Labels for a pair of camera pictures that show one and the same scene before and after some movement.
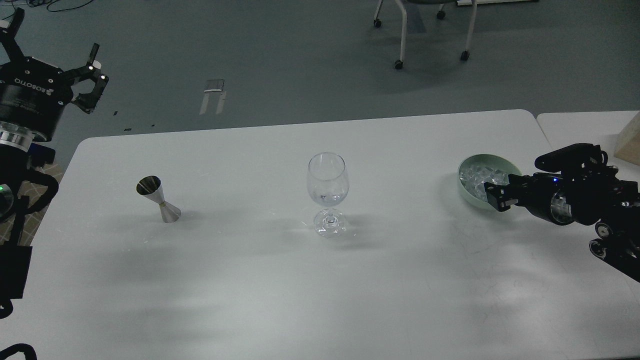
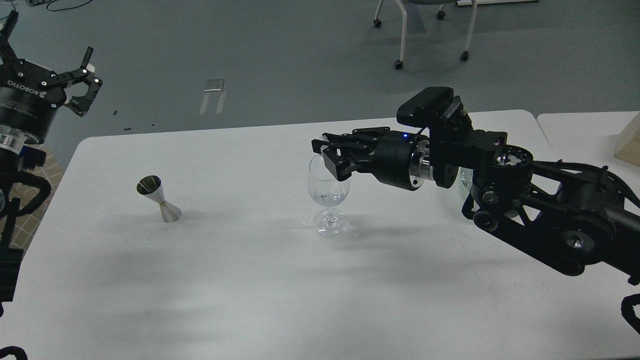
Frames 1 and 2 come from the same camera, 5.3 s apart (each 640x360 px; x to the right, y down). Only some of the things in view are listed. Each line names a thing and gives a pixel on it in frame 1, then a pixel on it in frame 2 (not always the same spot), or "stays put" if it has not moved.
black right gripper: (545, 194) → (399, 158)
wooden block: (627, 147) stays put
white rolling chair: (399, 64) stays put
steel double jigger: (150, 187) stays put
